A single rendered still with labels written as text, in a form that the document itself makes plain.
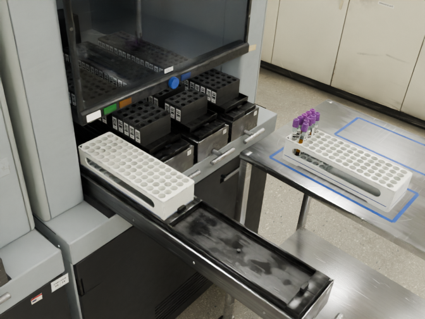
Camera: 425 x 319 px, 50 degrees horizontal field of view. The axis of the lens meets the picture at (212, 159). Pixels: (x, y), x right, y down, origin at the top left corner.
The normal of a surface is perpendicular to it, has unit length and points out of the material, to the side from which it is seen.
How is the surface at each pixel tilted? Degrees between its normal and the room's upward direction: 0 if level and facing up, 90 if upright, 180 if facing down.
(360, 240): 0
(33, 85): 90
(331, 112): 0
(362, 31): 90
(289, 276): 0
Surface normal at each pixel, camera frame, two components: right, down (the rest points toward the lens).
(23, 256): 0.05, -0.81
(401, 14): -0.65, 0.41
